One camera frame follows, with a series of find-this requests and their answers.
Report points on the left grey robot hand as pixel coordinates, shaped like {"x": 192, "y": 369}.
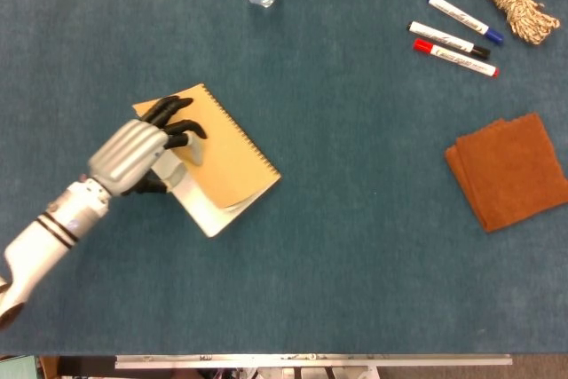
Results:
{"x": 128, "y": 152}

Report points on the kraft cover spiral notebook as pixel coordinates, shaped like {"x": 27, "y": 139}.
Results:
{"x": 231, "y": 161}

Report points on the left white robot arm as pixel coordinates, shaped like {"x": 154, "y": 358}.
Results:
{"x": 40, "y": 250}

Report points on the brown cardboard box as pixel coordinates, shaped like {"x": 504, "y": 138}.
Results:
{"x": 49, "y": 368}

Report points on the teal box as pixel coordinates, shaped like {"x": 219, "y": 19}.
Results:
{"x": 18, "y": 368}

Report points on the blue felt table cover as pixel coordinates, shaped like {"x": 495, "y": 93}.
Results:
{"x": 355, "y": 263}

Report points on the black cap whiteboard marker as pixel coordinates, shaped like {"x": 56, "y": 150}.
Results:
{"x": 444, "y": 37}

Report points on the red cap whiteboard marker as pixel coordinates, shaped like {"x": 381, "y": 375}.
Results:
{"x": 457, "y": 58}

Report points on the blue cap whiteboard marker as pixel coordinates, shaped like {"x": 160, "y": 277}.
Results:
{"x": 461, "y": 17}

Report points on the folded brown cloth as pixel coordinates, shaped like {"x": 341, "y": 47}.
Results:
{"x": 510, "y": 170}

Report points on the aluminium profile rail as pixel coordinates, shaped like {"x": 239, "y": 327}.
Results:
{"x": 310, "y": 361}

